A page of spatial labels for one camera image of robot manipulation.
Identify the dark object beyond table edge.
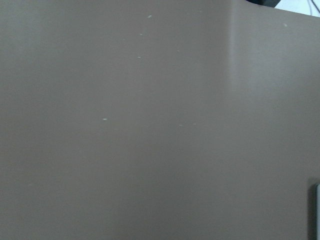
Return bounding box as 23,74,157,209
247,0,281,8

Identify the grey laptop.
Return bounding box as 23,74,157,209
316,184,320,240

